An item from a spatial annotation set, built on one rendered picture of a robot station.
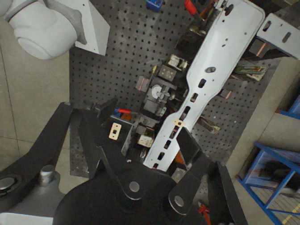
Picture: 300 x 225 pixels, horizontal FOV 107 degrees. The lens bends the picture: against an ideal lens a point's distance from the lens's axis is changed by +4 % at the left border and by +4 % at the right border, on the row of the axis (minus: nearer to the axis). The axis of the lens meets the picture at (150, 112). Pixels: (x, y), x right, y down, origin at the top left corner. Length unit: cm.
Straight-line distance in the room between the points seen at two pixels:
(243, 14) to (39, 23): 90
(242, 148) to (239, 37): 205
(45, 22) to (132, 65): 51
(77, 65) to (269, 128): 275
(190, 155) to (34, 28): 73
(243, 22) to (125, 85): 79
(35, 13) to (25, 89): 181
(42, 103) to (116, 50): 167
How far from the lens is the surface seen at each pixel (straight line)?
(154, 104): 50
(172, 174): 91
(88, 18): 82
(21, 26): 76
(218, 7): 52
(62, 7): 86
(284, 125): 280
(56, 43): 74
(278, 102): 255
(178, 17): 104
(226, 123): 124
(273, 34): 90
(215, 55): 73
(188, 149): 18
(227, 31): 77
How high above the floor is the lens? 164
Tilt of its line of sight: 72 degrees down
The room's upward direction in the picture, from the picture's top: 179 degrees counter-clockwise
